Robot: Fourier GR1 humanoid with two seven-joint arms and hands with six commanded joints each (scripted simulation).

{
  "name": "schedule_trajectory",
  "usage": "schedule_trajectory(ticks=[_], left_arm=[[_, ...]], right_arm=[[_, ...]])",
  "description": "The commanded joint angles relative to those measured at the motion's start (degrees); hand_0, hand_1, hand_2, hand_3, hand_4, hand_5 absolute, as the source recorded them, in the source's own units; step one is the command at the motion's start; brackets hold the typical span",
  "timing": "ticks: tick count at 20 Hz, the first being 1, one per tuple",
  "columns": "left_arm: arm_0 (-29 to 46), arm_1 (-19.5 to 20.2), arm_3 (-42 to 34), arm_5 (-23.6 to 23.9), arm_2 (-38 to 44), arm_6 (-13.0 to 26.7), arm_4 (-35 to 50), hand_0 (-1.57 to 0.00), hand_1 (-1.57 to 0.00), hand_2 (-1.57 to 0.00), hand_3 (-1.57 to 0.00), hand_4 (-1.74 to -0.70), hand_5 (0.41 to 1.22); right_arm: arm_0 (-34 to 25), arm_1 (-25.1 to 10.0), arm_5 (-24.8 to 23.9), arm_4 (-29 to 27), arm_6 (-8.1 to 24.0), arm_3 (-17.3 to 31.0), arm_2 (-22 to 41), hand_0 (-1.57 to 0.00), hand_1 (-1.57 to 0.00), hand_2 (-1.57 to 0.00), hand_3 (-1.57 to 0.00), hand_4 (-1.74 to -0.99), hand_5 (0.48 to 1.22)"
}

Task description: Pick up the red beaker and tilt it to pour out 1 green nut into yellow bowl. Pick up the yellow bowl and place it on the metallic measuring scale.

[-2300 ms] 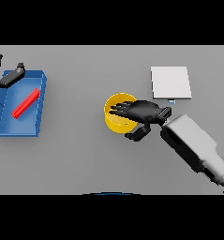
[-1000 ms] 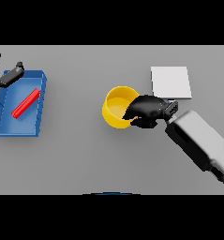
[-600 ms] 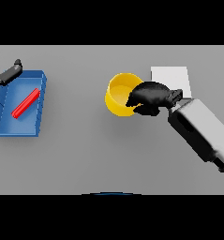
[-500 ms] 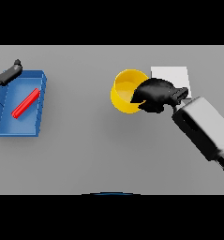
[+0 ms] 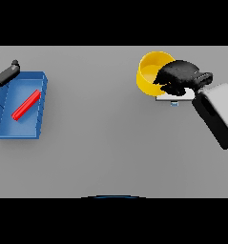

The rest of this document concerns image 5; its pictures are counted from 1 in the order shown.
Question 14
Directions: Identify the dark left robot hand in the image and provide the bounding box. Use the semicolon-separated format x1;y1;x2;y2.
0;50;21;88

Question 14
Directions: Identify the red beaker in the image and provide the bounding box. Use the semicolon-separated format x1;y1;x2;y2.
10;89;42;122

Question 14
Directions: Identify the blue tray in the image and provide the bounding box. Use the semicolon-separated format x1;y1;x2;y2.
0;71;49;140

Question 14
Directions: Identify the yellow bowl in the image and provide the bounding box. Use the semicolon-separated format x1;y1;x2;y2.
135;51;176;97

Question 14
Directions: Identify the pale square measuring scale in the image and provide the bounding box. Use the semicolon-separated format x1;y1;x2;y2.
155;88;197;107

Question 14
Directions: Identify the dark right robot hand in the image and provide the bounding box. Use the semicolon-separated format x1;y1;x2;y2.
153;59;214;97

